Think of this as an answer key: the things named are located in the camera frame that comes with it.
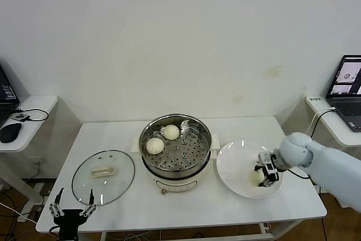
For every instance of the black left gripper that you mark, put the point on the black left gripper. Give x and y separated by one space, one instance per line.
68 219

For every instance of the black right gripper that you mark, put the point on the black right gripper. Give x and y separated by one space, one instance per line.
273 171

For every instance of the white steamed baozi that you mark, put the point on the white steamed baozi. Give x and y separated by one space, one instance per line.
255 178
155 146
171 132

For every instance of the glass pot lid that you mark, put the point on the glass pot lid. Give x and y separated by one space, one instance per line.
118 162

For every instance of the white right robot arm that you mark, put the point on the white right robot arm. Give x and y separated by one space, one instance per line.
324 164

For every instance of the stainless steel steamer basket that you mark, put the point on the stainless steel steamer basket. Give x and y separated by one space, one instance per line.
186 150

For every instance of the white round plate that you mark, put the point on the white round plate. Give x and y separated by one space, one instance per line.
234 162

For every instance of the white electric cooker base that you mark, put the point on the white electric cooker base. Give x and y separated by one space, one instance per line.
175 183

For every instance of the black computer mouse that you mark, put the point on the black computer mouse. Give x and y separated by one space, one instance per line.
9 132

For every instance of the small black usb device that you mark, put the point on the small black usb device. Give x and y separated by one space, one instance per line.
20 117

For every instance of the grey open laptop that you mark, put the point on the grey open laptop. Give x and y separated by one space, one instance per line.
348 83

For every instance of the black open laptop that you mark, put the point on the black open laptop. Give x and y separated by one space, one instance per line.
5 91

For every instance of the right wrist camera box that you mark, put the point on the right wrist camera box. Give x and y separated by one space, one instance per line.
266 158

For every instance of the white main table frame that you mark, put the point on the white main table frame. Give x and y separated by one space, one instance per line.
225 236

